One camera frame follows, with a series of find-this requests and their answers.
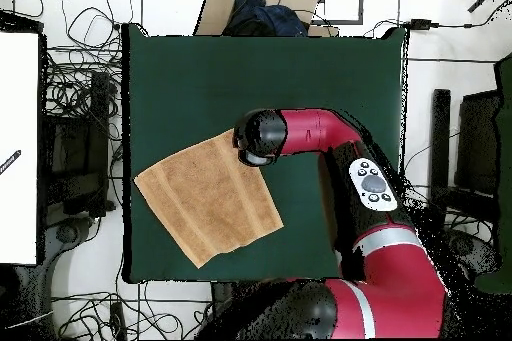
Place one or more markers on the tan terry towel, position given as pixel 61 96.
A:
pixel 208 197

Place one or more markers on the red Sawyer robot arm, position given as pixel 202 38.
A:
pixel 316 129

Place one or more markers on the dark green table cloth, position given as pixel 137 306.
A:
pixel 260 77

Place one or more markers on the dark blue clothing pile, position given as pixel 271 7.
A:
pixel 264 21

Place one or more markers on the brown cardboard box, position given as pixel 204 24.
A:
pixel 216 13

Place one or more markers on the black equipment stand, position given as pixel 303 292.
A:
pixel 98 137

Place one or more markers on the grey round stand base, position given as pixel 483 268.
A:
pixel 68 233
pixel 476 249

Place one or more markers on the black power strip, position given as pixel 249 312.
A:
pixel 118 321

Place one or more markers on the black power adapter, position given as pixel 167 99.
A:
pixel 420 24

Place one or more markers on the white board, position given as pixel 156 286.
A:
pixel 20 117

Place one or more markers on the black marker pen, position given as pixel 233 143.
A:
pixel 10 162

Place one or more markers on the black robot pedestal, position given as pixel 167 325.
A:
pixel 224 297

